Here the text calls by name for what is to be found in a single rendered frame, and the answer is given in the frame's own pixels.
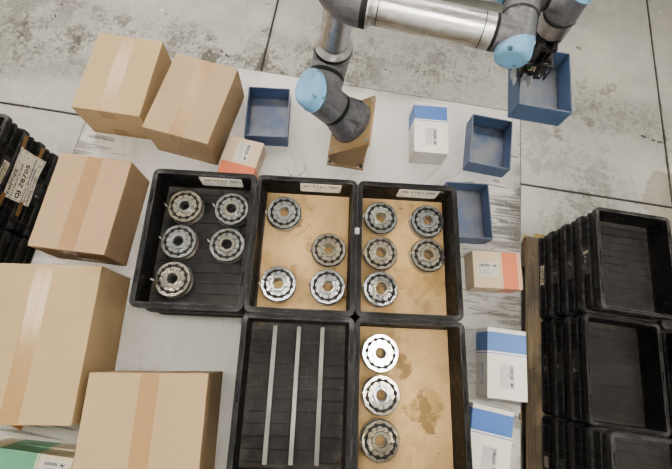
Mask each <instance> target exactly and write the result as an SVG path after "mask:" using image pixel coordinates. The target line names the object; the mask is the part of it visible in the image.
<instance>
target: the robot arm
mask: <svg viewBox="0 0 672 469"><path fill-rule="evenodd" d="M318 1H319V2H320V4H321V5H322V6H323V15H322V24H321V32H319V33H318V35H317V36H316V38H315V42H314V52H313V57H312V61H311V64H310V67H309V69H307V70H305V71H304V72H303V73H302V74H301V78H299V79H298V81H297V83H296V86H295V98H296V101H297V102H298V104H299V105H301V106H302V107H303V109H304V110H306V111H307V112H309V113H311V114H312V115H313V116H315V117H316V118H318V119H319V120H320V121H322V122H323V123H324V124H326V125H327V127H328V128H329V130H330V131H331V132H332V135H333V136H334V137H335V138H336V139H337V140H339V141H340V142H343V143H348V142H351V141H353V140H355V139H357V138H358V137H359V136H360V135H361V134H362V133H363V132H364V130H365V129H366V127H367V125H368V123H369V120H370V108H369V107H368V105H367V104H365V103H364V102H363V101H361V100H359V99H356V98H353V97H350V96H348V95H347V94H345V93H344V92H343V91H342V87H343V83H344V79H345V76H346V72H347V68H348V65H349V61H350V59H351V56H352V52H353V44H352V40H351V38H350V34H351V29H352V27H355V28H360V29H364V30H366V29H368V28H369V27H371V26H374V27H379V28H383V29H388V30H392V31H397V32H402V33H406V34H411V35H415V36H420V37H424V38H429V39H434V40H438V41H443V42H447V43H452V44H456V45H461V46H465V47H470V48H475V49H479V50H484V51H489V52H493V55H494V61H495V63H496V64H497V65H500V66H501V67H503V68H507V69H510V76H511V80H512V83H513V85H515V83H516V80H517V77H518V75H519V74H520V73H521V82H522V81H524V80H525V81H526V85H527V87H530V85H531V83H532V79H540V78H541V77H542V75H543V80H544V79H545V78H546V77H547V75H548V74H549V72H550V71H551V70H552V68H553V53H556V52H557V50H558V44H560V43H561V42H562V40H563V39H564V38H565V37H566V36H567V34H568V33H569V31H570V30H571V28H572V27H573V25H576V23H577V22H576V21H577V20H578V18H579V17H580V16H581V14H582V13H583V11H584V10H585V8H586V7H587V5H588V4H589V3H590V2H591V1H592V0H494V1H495V2H496V3H499V4H501V5H503V9H502V13H497V12H493V11H488V10H483V9H479V8H474V7H470V6H465V5H460V4H456V3H451V2H446V1H442V0H318ZM540 11H541V12H542V13H541V15H540ZM539 15H540V17H539ZM548 68H549V71H548V72H547V74H546V70H547V69H548Z"/></svg>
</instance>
